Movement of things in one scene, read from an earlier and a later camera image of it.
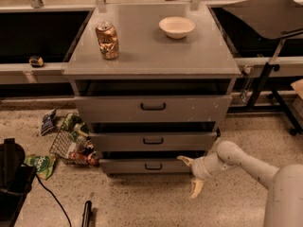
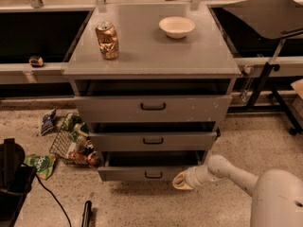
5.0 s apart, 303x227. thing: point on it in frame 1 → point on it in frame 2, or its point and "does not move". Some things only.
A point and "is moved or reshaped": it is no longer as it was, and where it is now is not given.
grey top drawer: x=152 y=109 does not move
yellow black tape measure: x=36 y=61 does not move
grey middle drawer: x=152 y=141 does not move
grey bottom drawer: x=145 y=165 is moved or reshaped
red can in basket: x=94 y=158 does not move
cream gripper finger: x=197 y=186 → x=185 y=187
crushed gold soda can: x=108 y=41 does not move
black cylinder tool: x=87 y=214 does not move
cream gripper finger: x=187 y=160 → x=179 y=180
